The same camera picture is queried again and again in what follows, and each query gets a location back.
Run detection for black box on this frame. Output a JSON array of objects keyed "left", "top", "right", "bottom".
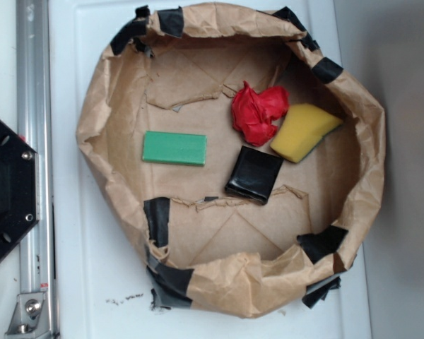
[{"left": 225, "top": 146, "right": 283, "bottom": 205}]

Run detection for green rectangular block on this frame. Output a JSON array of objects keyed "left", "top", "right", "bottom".
[{"left": 142, "top": 131, "right": 207, "bottom": 166}]

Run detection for red crumpled paper ball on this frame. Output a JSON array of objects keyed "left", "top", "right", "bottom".
[{"left": 231, "top": 81, "right": 290, "bottom": 147}]

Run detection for yellow sponge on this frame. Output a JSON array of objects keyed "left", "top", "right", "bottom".
[{"left": 270, "top": 103, "right": 343, "bottom": 163}]

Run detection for brown paper bag tray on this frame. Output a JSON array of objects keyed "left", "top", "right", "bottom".
[{"left": 76, "top": 3, "right": 386, "bottom": 318}]

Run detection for aluminium rail profile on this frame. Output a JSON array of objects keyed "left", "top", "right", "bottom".
[{"left": 16, "top": 1, "right": 59, "bottom": 338}]

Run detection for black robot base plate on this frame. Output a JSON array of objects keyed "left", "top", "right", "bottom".
[{"left": 0, "top": 120, "right": 38, "bottom": 263}]

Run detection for metal corner bracket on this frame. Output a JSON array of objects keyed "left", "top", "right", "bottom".
[{"left": 4, "top": 292, "right": 49, "bottom": 338}]

